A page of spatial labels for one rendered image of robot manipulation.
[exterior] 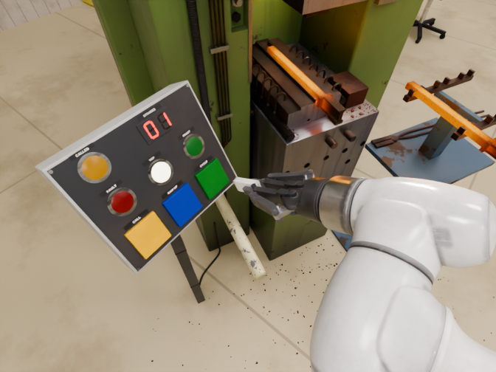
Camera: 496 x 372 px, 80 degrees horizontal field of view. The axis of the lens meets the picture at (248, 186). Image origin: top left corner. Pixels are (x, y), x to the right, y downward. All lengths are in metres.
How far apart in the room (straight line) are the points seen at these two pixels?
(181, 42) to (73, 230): 1.49
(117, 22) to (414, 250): 1.17
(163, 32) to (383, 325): 0.75
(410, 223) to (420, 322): 0.11
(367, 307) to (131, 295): 1.51
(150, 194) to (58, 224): 1.53
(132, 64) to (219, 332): 1.27
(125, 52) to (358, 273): 1.17
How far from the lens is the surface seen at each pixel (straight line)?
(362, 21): 1.18
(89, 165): 0.61
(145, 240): 0.67
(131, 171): 0.64
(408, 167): 1.31
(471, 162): 1.47
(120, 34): 1.30
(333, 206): 0.45
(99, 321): 1.78
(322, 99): 0.98
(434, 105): 1.17
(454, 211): 0.40
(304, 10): 0.81
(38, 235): 2.18
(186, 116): 0.69
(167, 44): 0.85
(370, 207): 0.41
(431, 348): 0.36
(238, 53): 0.93
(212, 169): 0.73
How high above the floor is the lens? 1.58
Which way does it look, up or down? 53 degrees down
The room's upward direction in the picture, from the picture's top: straight up
